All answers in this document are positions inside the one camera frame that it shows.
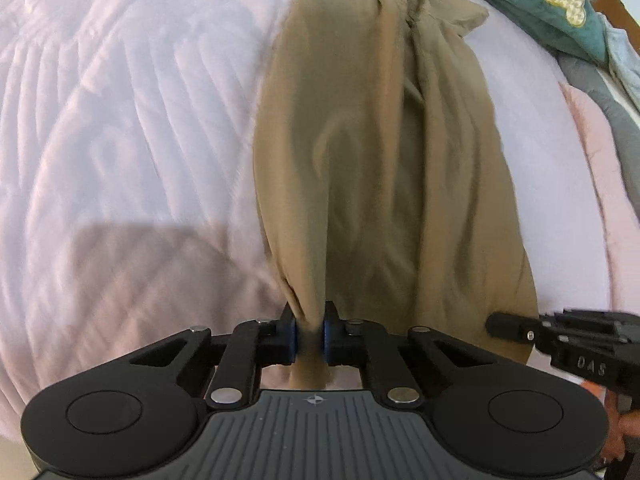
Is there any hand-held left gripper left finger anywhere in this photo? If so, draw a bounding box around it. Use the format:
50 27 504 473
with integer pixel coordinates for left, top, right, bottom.
129 301 301 409

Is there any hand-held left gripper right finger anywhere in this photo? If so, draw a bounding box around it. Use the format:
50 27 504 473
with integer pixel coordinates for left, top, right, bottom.
322 301 495 408

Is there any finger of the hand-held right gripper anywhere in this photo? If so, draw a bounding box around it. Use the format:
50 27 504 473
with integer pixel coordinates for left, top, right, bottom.
485 311 557 347

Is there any khaki t-shirt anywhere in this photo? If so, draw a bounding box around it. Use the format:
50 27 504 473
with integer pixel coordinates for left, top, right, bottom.
252 0 540 391

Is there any person's right hand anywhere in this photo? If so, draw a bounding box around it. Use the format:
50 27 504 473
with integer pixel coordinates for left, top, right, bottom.
602 389 640 464

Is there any pink quilted pillow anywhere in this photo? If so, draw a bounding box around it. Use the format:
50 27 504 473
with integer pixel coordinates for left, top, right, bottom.
559 82 640 322

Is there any grey and cream pillow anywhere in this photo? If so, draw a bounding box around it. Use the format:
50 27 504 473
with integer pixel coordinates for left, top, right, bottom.
557 52 640 202

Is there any light blue cloth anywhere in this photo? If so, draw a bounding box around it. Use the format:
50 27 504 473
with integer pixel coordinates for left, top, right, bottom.
600 12 640 94

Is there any green plush blanket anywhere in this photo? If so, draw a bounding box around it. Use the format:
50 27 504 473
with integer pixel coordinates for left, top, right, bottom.
442 0 614 67

